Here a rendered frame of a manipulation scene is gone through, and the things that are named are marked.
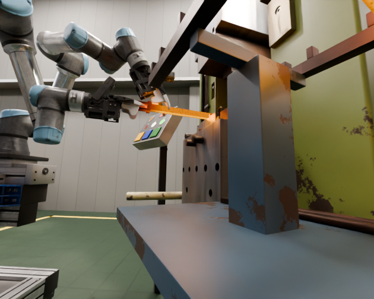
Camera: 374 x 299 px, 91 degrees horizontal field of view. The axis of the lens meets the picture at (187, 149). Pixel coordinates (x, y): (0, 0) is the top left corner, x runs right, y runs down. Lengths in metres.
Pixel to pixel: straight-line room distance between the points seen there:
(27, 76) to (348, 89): 0.98
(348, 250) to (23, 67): 0.95
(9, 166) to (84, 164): 3.23
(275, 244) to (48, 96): 0.72
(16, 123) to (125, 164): 2.90
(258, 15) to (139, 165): 3.30
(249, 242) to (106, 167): 3.97
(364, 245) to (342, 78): 0.42
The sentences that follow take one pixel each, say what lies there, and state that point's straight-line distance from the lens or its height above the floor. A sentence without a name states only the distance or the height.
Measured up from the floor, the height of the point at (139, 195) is 0.63.
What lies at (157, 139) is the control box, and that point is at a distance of 1.13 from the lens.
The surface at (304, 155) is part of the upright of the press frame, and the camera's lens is 0.60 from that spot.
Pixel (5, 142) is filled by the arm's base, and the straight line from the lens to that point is 1.21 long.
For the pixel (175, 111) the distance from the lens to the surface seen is 0.76.
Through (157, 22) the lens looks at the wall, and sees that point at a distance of 5.12.
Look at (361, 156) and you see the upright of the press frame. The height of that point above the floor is 0.78.
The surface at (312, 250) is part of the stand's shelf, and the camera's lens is 0.21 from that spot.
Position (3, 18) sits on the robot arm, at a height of 1.18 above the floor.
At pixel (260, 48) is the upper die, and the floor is 1.33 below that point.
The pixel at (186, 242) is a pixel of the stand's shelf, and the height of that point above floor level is 0.68.
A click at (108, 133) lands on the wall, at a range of 4.20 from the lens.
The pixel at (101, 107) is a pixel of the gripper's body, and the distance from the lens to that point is 0.74.
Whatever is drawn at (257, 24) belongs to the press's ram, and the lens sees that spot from 1.02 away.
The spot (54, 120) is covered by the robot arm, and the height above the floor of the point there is 0.90.
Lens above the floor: 0.73
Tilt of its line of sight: 8 degrees up
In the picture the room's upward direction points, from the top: 1 degrees clockwise
